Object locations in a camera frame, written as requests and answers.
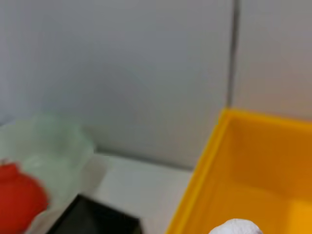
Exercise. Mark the white paper ball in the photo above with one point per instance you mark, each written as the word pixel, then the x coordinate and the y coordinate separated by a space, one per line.
pixel 236 228

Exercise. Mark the red-orange fruit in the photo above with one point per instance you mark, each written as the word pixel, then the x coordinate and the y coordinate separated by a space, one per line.
pixel 17 200

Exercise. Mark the translucent wavy fruit bowl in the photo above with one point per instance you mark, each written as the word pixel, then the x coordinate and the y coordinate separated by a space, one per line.
pixel 56 151

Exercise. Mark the black mesh pen holder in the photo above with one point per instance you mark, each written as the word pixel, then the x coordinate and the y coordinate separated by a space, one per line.
pixel 92 219

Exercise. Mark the yellow plastic bin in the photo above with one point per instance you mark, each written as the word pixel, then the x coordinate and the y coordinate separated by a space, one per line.
pixel 256 158

